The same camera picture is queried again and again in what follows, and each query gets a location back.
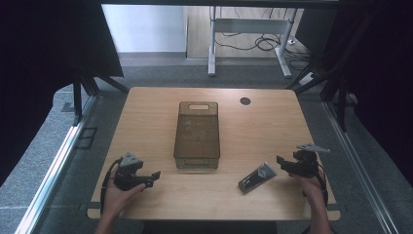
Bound dark grey tube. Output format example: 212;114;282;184
238;161;278;195

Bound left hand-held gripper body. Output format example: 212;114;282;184
113;151;148;192

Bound person's left hand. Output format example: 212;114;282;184
102;168;147;219

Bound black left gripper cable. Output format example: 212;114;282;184
99;156;125;214

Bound black floor cables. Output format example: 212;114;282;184
214;7;314;71

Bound black metal stand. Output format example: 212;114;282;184
284;13;374;133
71;62;131;127

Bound black curtain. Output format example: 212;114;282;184
0;0;125;188
294;0;413;188

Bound brown translucent plastic basket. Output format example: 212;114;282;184
172;100;221;172

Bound white metal desk frame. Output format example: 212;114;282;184
207;5;298;79

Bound aluminium frame rail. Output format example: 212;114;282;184
322;100;401;234
14;96;100;234

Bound person's right hand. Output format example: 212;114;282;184
289;172;328;210

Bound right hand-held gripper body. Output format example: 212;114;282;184
286;143;331;178

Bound white power strip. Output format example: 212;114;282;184
298;72;317;87

